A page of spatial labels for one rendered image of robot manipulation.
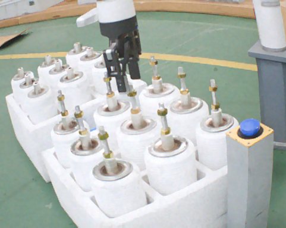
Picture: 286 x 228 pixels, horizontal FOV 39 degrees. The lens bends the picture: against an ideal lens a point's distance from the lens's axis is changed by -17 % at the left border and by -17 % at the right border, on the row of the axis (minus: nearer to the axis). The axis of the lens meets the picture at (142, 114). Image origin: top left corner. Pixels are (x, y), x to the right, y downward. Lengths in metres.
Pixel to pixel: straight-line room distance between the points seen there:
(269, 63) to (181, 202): 0.50
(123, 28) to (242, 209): 0.42
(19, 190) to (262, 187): 0.80
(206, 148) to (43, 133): 0.52
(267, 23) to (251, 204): 0.55
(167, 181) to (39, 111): 0.54
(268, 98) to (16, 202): 0.80
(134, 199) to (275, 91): 0.55
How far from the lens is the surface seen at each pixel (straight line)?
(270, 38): 1.19
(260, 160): 0.77
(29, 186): 1.36
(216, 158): 0.94
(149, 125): 0.98
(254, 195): 0.81
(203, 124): 0.94
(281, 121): 1.26
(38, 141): 1.29
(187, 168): 0.88
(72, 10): 3.61
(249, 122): 0.77
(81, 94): 1.33
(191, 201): 0.89
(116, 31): 0.88
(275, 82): 1.21
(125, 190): 0.83
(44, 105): 1.29
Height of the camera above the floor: 0.69
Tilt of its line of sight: 25 degrees down
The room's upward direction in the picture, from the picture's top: 11 degrees counter-clockwise
